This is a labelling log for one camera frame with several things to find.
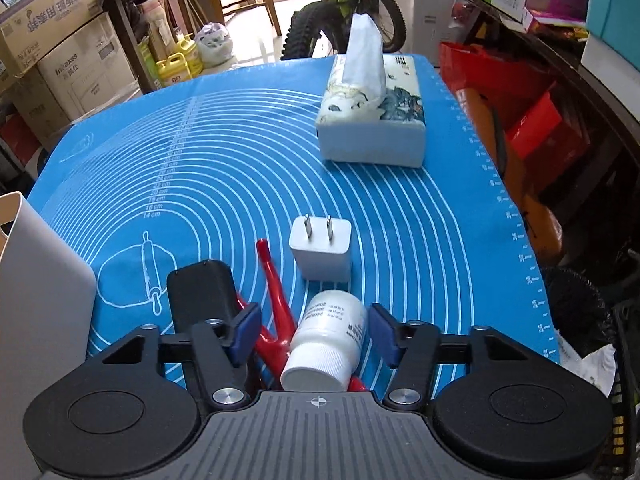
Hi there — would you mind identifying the blue silicone baking mat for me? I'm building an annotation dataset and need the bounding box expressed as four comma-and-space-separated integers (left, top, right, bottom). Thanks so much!
25, 52, 561, 393

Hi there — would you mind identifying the teal plastic storage box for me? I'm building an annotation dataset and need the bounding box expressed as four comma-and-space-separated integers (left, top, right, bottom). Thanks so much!
585, 0, 640, 50

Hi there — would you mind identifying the white plug charger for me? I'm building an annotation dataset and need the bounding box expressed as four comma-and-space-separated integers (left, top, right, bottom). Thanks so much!
289, 214, 353, 291

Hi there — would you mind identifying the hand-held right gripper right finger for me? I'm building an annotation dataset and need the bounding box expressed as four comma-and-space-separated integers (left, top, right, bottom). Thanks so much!
369, 303, 533, 407

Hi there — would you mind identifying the red plastic tool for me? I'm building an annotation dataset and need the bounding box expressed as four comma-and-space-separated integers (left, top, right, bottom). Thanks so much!
234, 239, 368, 393

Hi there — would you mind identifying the wooden side table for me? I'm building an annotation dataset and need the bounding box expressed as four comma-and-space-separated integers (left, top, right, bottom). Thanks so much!
96, 0, 202, 95

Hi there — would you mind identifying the small white plastic bag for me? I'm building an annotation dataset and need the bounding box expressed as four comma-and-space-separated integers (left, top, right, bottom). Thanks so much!
194, 21, 237, 67

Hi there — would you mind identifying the red paper bag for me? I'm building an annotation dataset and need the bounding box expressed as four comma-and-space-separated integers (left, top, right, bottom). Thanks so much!
438, 41, 557, 128

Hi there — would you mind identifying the floral tissue box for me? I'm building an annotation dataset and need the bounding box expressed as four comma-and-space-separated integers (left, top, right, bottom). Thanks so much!
315, 12, 427, 168

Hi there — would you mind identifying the white storage box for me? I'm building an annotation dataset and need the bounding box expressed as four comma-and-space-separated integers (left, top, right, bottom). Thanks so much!
579, 34, 640, 97

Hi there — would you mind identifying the white printed cardboard box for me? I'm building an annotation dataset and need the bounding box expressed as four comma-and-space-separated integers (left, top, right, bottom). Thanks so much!
10, 11, 142, 127

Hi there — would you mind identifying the yellow plastic jug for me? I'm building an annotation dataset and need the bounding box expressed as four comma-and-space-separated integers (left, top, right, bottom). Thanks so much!
175, 32, 204, 78
156, 52, 193, 87

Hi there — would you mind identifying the open brown cardboard box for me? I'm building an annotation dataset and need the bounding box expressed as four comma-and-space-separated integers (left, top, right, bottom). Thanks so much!
0, 0, 99, 79

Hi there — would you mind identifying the black mesh basket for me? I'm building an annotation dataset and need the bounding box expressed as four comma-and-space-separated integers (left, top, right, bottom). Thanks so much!
540, 266, 622, 363

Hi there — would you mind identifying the black plastic tool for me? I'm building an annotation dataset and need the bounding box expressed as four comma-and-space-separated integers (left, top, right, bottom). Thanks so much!
166, 259, 237, 336

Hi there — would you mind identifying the red cardboard box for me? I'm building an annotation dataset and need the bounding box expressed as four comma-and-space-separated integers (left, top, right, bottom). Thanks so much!
504, 91, 592, 162

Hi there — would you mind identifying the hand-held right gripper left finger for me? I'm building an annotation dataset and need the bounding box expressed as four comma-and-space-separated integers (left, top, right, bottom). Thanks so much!
87, 303, 263, 407

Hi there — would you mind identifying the beige plastic storage bin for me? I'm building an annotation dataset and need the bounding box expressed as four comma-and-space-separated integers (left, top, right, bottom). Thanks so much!
0, 192, 98, 480

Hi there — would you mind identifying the white pill bottle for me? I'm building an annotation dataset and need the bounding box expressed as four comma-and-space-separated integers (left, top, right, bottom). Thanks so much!
280, 290, 369, 392

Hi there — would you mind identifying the orange bag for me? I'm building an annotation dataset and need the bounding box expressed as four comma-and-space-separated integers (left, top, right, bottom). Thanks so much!
467, 89, 565, 267

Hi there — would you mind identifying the green black bicycle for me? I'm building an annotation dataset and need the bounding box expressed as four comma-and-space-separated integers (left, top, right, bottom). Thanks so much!
282, 0, 408, 59

